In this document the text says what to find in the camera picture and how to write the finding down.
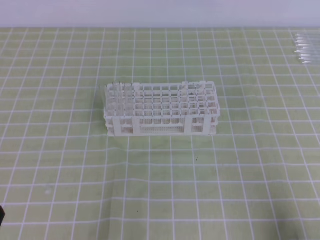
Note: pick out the white plastic test tube rack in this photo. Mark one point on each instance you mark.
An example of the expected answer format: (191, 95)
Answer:
(166, 109)

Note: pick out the green grid tablecloth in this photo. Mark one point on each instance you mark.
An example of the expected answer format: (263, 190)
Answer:
(63, 178)

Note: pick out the spare glass tubes pile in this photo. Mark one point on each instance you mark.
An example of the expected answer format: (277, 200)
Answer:
(308, 47)

